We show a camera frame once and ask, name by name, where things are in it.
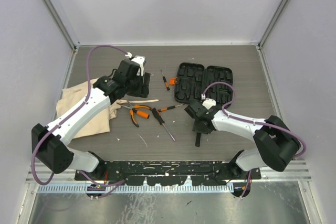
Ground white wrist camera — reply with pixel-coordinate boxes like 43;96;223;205
125;52;146;76
201;94;216;110

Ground orange black slim screwdriver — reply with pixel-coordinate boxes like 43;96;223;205
158;104;185;112

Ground small black orange screwdriver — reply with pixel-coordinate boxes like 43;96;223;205
160;70;170;91

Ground aluminium front rail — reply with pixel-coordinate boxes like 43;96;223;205
25;159;312;183

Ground black plastic tool case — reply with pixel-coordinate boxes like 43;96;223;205
174;62;234;104

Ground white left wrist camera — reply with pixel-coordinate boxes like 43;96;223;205
125;52;146;76

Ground orange black pliers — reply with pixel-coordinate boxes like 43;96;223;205
121;104;151;127

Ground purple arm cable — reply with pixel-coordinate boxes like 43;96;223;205
200;81;307;200
30;45;132;200

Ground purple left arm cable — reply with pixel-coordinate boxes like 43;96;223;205
30;45;132;200

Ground beige cloth bag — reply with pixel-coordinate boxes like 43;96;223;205
56;81;129;142

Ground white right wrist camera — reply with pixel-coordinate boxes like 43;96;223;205
201;94;216;110

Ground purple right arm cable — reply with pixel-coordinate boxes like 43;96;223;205
200;81;307;200

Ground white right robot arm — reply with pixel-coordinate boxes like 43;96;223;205
185;99;306;179

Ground wooden flat stick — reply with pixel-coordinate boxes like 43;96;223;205
128;99;160;104

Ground orange small tool piece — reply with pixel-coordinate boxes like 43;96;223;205
169;78;178;86

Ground black handled claw hammer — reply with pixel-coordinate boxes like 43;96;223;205
195;133;202;147

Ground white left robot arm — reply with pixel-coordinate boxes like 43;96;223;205
31;56;150;180

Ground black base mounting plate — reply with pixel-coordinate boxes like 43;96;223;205
88;161;248;186

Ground black handled large screwdriver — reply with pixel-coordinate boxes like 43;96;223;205
151;108;176;142

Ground white slotted cable duct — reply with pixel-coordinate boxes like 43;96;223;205
37;183;234;194

